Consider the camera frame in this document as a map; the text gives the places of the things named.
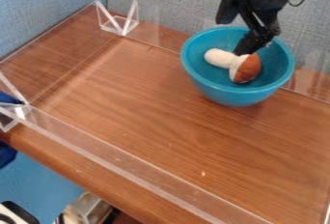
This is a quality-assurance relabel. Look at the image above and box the clear acrylic front barrier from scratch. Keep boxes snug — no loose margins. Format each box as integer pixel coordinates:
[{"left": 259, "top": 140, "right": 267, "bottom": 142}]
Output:
[{"left": 0, "top": 102, "right": 273, "bottom": 224}]

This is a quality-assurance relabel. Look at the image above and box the black and white object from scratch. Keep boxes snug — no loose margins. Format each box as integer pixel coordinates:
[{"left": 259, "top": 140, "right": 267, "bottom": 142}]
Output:
[{"left": 0, "top": 201, "right": 40, "bottom": 224}]

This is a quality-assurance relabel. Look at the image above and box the blue cloth object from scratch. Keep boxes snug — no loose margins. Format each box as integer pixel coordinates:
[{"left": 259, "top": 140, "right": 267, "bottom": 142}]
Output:
[{"left": 0, "top": 91, "right": 23, "bottom": 170}]

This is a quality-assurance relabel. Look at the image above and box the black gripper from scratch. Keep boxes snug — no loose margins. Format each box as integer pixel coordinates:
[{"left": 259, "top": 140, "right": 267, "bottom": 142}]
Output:
[{"left": 215, "top": 0, "right": 282, "bottom": 56}]

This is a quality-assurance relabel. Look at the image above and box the grey metal box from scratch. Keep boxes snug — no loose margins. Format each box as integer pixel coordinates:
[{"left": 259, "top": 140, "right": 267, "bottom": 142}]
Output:
[{"left": 55, "top": 192, "right": 114, "bottom": 224}]

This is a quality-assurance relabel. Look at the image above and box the clear acrylic left bracket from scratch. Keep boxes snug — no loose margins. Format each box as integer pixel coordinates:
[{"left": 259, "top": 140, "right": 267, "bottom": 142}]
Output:
[{"left": 0, "top": 72, "right": 31, "bottom": 132}]

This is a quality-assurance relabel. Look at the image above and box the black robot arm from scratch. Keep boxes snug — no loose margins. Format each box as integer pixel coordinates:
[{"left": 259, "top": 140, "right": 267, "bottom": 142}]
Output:
[{"left": 215, "top": 0, "right": 306, "bottom": 55}]

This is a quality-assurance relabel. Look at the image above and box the brown and white toy mushroom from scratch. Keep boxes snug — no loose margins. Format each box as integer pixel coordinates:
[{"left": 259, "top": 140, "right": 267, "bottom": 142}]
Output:
[{"left": 203, "top": 48, "right": 262, "bottom": 83}]

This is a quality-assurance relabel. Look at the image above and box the blue plastic bowl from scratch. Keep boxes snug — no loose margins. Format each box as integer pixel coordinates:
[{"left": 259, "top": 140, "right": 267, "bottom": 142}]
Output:
[{"left": 181, "top": 27, "right": 296, "bottom": 106}]

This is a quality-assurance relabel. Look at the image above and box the clear acrylic corner bracket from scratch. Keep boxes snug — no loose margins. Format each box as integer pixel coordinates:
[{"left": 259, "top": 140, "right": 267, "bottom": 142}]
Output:
[{"left": 94, "top": 0, "right": 139, "bottom": 36}]

